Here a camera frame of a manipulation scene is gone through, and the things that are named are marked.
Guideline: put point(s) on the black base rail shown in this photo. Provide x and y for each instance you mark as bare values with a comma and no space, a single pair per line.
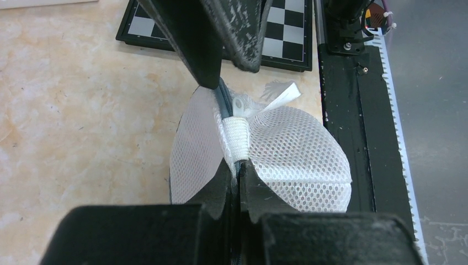
356,109

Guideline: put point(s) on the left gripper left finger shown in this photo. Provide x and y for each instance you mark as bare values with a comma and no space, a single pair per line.
200,231

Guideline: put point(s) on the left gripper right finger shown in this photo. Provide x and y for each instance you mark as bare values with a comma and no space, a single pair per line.
273,232

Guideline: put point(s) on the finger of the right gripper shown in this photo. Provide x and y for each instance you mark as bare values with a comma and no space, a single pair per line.
241,25
192,35

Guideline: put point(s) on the black white checkerboard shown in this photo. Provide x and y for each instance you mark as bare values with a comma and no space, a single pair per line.
287,44

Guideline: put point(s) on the white toothed cable strip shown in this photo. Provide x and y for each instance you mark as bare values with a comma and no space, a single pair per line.
379,41

